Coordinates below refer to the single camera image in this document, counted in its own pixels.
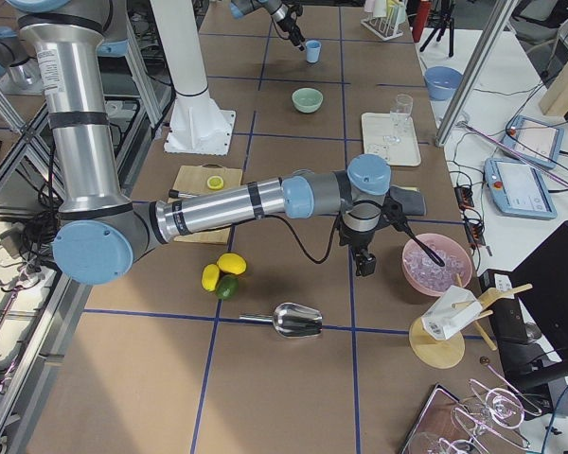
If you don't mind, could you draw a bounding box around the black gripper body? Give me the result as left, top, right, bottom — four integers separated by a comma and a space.
276, 11, 303, 41
339, 212, 382, 260

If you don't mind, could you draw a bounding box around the mint green bowl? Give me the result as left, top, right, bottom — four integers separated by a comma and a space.
292, 87, 324, 114

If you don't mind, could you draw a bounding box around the metal ice scoop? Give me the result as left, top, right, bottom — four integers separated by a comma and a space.
239, 302, 323, 338

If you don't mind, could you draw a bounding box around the pink bowl with ice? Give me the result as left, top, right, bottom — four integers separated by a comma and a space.
401, 233, 473, 296

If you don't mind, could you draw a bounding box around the blue cup on table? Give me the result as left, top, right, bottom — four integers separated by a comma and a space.
305, 40, 322, 64

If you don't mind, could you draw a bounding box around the wooden stand with paper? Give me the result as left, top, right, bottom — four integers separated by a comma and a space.
409, 284, 533, 369

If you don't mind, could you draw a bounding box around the cream serving tray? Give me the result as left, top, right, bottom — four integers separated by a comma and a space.
361, 113, 421, 167

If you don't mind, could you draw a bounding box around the clear wine glass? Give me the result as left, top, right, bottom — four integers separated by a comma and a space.
384, 94, 414, 145

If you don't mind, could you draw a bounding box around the red cylinder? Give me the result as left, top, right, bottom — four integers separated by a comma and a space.
412, 0, 431, 43

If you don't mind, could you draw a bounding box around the yellow lemon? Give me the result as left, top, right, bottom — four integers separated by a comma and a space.
217, 253, 247, 275
201, 264, 221, 292

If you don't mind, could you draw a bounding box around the green lime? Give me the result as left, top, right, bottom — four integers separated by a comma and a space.
215, 274, 240, 301

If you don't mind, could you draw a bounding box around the black tripod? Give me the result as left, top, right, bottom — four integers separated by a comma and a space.
419, 0, 455, 58

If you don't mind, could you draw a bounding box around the half lemon slice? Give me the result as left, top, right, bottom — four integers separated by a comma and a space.
206, 175, 225, 191

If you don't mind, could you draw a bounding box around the near blue teach pendant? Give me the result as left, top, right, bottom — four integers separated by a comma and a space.
484, 158, 558, 219

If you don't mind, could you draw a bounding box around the blue teach pendant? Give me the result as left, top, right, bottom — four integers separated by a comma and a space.
502, 115, 564, 169
484, 158, 558, 219

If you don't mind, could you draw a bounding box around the metal reacher stick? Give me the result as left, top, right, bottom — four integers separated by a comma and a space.
455, 120, 568, 198

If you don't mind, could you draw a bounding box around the black monitor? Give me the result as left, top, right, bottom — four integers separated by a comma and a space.
499, 219, 568, 393

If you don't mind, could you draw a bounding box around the black tray with glasses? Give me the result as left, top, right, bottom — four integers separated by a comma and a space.
399, 365, 542, 453

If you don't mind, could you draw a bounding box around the far blue teach pendant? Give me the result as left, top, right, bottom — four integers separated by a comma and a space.
502, 115, 564, 169

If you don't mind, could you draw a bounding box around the white wire cup rack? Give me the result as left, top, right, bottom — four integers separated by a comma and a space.
361, 0, 406, 42

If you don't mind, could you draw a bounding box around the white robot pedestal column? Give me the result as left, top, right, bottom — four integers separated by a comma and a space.
151, 0, 236, 156

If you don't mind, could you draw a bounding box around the black handled knife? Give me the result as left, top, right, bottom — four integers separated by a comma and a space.
169, 189, 198, 200

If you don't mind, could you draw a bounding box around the aluminium frame post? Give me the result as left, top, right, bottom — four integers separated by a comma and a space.
435, 0, 519, 148

